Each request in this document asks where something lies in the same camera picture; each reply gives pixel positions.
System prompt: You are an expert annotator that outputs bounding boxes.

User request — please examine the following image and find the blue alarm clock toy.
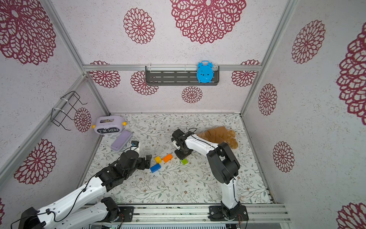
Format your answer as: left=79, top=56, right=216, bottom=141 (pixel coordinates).
left=196, top=61, right=214, bottom=84

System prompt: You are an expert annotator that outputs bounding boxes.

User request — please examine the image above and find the long blue lego brick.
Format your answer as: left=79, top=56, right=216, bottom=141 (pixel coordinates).
left=150, top=164, right=161, bottom=173

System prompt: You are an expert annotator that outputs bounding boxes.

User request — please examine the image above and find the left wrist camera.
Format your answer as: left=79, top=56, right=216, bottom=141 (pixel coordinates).
left=129, top=140, right=140, bottom=153

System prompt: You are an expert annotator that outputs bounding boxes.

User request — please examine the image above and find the orange lego brick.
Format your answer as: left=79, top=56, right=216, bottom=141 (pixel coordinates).
left=163, top=154, right=173, bottom=163

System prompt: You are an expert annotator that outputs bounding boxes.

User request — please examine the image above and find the grey wall shelf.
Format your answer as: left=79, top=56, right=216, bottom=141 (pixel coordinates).
left=145, top=66, right=220, bottom=86

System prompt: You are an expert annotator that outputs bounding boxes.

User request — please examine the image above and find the brown plush teddy bear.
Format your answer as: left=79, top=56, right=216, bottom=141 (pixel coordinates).
left=197, top=127, right=238, bottom=149

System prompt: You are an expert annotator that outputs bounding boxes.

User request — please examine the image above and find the purple pencil case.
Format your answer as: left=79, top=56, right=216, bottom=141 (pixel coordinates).
left=111, top=129, right=132, bottom=151

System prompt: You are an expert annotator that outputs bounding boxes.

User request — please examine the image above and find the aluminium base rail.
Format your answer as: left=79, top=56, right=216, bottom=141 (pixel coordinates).
left=68, top=203, right=292, bottom=225

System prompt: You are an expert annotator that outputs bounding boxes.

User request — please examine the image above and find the purple toy radio clock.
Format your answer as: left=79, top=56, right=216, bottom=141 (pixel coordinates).
left=92, top=115, right=127, bottom=135

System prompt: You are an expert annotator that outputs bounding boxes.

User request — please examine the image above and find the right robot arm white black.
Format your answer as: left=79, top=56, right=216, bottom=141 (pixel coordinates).
left=171, top=129, right=249, bottom=222

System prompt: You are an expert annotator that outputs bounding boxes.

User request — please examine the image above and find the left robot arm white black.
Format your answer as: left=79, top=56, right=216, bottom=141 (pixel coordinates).
left=16, top=150, right=152, bottom=229

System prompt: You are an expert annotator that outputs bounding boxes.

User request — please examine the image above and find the yellow square lego brick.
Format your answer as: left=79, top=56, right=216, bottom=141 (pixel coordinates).
left=155, top=156, right=162, bottom=164

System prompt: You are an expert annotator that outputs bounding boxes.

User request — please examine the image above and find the green lego brick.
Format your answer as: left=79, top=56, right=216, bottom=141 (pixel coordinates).
left=181, top=159, right=188, bottom=165

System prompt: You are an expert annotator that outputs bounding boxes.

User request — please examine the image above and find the black wire wall rack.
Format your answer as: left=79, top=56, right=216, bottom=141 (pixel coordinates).
left=50, top=91, right=87, bottom=131

